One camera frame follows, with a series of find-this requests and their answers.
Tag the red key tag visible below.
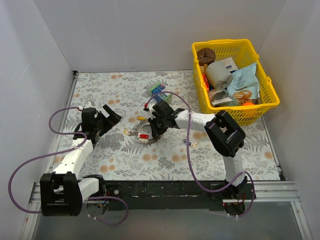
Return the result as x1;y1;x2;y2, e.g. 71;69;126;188
139;133;149;139

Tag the metal toothed key ring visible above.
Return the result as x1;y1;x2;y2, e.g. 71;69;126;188
131;120;163;146

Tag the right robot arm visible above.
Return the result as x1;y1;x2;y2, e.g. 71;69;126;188
144;101;248;199

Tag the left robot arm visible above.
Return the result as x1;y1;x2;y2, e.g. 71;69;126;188
40;102;122;216

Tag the green sponge pack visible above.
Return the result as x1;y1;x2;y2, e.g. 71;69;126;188
149;82;172;103

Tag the floral tablecloth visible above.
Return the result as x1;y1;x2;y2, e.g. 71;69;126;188
51;71;280;185

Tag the orange snack box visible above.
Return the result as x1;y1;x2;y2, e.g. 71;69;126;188
202;73;210;91

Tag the clear plastic bag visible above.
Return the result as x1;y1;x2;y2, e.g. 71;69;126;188
208;89;232;107

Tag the grey wrapped paper roll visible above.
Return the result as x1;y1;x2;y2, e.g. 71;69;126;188
204;61;233;90

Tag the brown paper cup stack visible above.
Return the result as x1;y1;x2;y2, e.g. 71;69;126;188
196;47;216;66

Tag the orange ball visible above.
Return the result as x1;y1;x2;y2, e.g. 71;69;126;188
242;101;255;106

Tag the white blue box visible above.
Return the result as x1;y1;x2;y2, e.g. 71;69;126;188
219;57;238;72

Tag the cassava chips bag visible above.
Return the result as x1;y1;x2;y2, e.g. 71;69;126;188
226;62;260;105

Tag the yellow plastic basket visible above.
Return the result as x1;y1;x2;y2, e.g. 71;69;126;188
191;39;280;126

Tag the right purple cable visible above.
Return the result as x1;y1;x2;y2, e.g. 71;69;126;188
146;91;257;218

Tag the purple cable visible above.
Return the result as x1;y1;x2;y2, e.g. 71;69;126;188
146;91;257;218
7;106;129;226

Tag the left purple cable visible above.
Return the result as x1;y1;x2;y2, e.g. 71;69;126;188
7;106;129;226

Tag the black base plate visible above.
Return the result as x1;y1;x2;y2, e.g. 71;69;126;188
77;179;256;213

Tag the aluminium rail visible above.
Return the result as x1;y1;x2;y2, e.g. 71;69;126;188
21;180;313;240

